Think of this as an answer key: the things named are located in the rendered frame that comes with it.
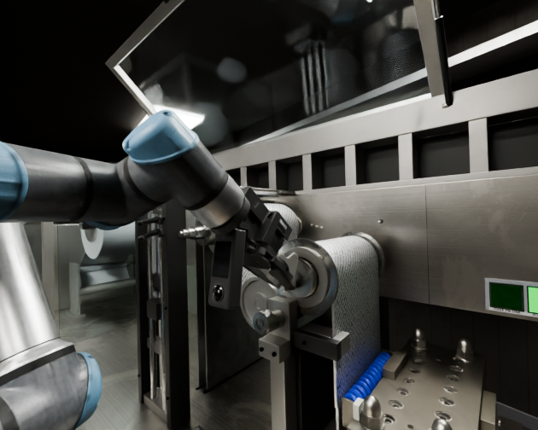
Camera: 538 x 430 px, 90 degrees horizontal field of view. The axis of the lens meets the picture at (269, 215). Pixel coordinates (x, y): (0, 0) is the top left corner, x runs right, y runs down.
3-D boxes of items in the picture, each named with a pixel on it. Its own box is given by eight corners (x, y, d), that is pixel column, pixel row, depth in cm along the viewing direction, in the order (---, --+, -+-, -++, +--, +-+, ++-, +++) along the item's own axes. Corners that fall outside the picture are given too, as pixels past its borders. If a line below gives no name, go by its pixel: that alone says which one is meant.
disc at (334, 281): (273, 307, 57) (271, 237, 57) (275, 306, 58) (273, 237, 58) (338, 323, 48) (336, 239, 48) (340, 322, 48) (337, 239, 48)
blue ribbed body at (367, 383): (341, 411, 49) (340, 392, 49) (380, 362, 66) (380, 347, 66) (359, 421, 47) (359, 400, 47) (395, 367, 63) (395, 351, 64)
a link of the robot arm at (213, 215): (209, 209, 33) (174, 212, 39) (231, 232, 36) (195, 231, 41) (237, 167, 37) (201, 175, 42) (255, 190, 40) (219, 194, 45)
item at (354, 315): (334, 407, 49) (331, 305, 49) (378, 355, 67) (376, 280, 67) (336, 409, 49) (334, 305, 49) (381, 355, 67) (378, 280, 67)
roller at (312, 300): (277, 301, 56) (276, 246, 56) (336, 278, 76) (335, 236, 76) (328, 313, 48) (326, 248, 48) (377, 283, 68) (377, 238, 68)
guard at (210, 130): (114, 65, 110) (114, 65, 110) (195, 160, 138) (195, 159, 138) (382, -199, 42) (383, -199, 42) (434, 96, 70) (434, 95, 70)
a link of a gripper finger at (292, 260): (314, 268, 51) (289, 240, 46) (304, 297, 48) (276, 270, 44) (301, 267, 54) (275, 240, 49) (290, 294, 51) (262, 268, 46)
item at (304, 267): (321, 280, 48) (299, 306, 51) (326, 277, 49) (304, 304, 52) (294, 250, 51) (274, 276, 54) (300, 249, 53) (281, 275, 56)
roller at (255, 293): (240, 324, 64) (238, 274, 64) (300, 298, 83) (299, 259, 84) (280, 338, 56) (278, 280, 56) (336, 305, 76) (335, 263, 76)
